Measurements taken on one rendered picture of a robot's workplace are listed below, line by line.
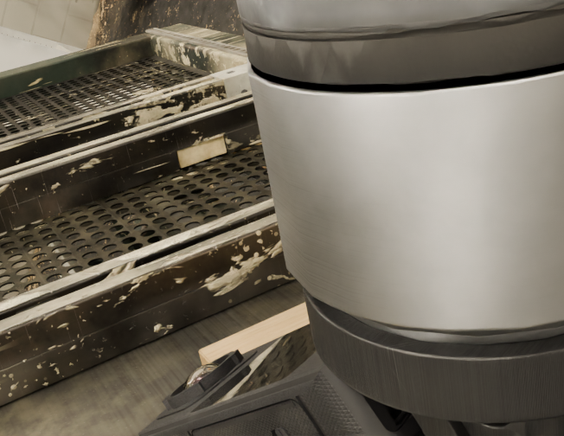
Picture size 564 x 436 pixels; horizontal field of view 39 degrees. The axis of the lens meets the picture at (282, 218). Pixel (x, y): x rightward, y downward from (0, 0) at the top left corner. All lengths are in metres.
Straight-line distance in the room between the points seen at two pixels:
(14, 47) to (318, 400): 4.18
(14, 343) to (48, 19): 5.10
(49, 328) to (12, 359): 0.04
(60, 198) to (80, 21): 4.70
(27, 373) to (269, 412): 0.58
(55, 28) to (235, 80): 4.42
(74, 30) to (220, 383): 5.61
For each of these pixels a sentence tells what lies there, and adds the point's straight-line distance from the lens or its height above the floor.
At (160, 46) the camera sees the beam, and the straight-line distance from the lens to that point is 2.08.
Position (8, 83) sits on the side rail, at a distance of 2.05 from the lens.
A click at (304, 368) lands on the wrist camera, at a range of 0.17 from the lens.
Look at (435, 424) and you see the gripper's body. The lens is 0.16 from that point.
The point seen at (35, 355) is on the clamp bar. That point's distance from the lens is 0.75.
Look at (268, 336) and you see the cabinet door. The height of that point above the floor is 1.26.
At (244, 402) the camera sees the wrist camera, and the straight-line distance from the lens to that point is 0.19.
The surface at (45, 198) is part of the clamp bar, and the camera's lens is 1.15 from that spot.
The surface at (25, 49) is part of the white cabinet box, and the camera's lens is 4.33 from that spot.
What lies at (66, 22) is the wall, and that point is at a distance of 5.80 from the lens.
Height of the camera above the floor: 1.64
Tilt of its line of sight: 32 degrees down
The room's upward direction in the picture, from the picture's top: 79 degrees counter-clockwise
